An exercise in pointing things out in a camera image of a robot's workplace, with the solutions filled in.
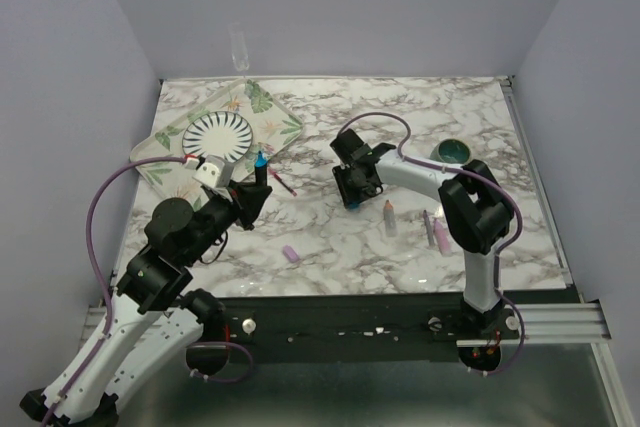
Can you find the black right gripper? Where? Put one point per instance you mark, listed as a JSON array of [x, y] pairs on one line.
[[347, 195]]

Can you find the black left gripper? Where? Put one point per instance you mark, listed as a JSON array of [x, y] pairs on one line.
[[249, 202]]

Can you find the blue black highlighter pen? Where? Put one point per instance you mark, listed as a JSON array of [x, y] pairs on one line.
[[261, 169]]

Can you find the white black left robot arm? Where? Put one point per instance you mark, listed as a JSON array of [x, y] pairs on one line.
[[152, 314]]

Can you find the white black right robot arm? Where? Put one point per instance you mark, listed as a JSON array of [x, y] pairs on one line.
[[478, 212]]

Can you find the pink thin pen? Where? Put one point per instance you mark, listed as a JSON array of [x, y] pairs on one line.
[[278, 178]]

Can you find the purple pen cap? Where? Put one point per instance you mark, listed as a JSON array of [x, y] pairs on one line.
[[290, 254]]

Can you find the grey pen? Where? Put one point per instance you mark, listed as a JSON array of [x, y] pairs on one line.
[[429, 229]]

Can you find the pink highlighter pen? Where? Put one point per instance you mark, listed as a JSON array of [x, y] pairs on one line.
[[441, 238]]

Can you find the orange tipped clear marker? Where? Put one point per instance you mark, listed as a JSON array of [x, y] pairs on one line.
[[389, 219]]

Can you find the blue striped white plate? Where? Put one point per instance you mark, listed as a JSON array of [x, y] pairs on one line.
[[221, 133]]

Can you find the floral rectangular tray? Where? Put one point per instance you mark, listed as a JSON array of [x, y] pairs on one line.
[[274, 126]]

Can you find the green ceramic cup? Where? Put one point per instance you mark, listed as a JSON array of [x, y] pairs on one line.
[[451, 151]]

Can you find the clear champagne glass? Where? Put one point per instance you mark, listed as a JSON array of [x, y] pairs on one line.
[[239, 51]]

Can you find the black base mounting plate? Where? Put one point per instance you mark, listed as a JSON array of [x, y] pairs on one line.
[[347, 329]]

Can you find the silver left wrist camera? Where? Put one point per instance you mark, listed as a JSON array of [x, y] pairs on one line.
[[214, 172]]

